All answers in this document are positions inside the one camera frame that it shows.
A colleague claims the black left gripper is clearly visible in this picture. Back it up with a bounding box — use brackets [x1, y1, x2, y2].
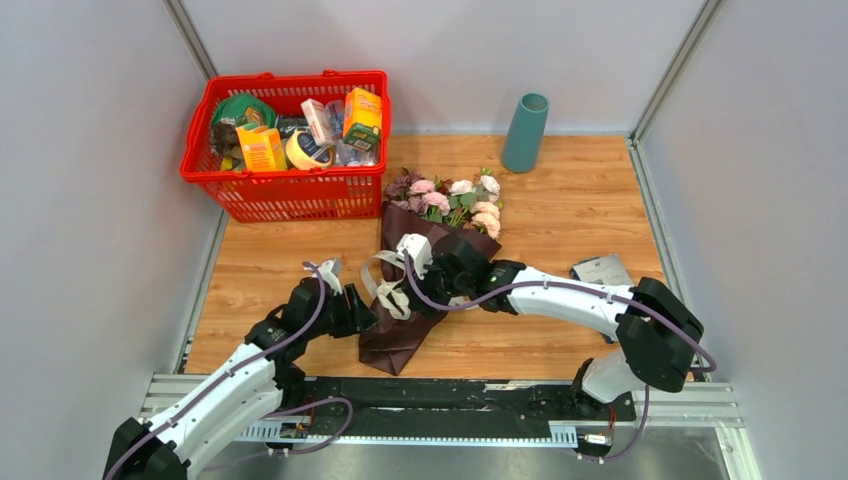
[305, 283, 380, 340]

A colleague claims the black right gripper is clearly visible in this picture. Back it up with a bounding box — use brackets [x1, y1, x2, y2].
[401, 253, 472, 320]

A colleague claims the white printed ribbon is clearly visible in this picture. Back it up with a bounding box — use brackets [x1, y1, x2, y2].
[360, 250, 478, 320]

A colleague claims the pink flower bouquet brown wrap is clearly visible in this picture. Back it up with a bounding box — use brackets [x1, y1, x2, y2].
[359, 167, 502, 376]

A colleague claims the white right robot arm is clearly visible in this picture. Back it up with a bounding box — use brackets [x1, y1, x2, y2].
[397, 234, 706, 419]

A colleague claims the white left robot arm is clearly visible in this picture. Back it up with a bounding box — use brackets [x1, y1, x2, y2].
[103, 275, 379, 479]

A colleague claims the teal ceramic vase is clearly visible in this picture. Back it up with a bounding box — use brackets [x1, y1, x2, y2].
[501, 93, 549, 173]

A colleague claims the red plastic shopping basket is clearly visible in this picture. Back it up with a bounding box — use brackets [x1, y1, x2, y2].
[179, 70, 392, 223]

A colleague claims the blue razor blister package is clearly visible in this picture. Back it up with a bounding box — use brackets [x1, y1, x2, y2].
[570, 254, 634, 286]

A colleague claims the yellow tape roll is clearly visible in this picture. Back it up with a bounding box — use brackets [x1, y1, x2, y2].
[284, 130, 334, 170]

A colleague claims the orange juice carton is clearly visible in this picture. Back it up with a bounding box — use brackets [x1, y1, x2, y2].
[236, 122, 287, 172]

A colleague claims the orange green box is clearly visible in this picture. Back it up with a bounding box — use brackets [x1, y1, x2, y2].
[342, 87, 383, 152]

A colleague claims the clear plastic bottle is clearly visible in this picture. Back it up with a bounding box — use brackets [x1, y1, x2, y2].
[325, 100, 377, 167]

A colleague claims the white small box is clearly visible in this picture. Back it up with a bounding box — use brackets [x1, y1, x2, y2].
[300, 98, 336, 147]

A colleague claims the green snack bag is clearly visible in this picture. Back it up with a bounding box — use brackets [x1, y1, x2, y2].
[211, 93, 277, 127]

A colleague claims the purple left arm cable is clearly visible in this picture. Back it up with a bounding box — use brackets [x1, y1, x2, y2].
[102, 260, 355, 480]

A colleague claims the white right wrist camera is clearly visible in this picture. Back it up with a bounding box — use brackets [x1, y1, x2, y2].
[396, 233, 432, 279]

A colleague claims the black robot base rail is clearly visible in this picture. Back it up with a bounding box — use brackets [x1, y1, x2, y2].
[139, 374, 743, 448]

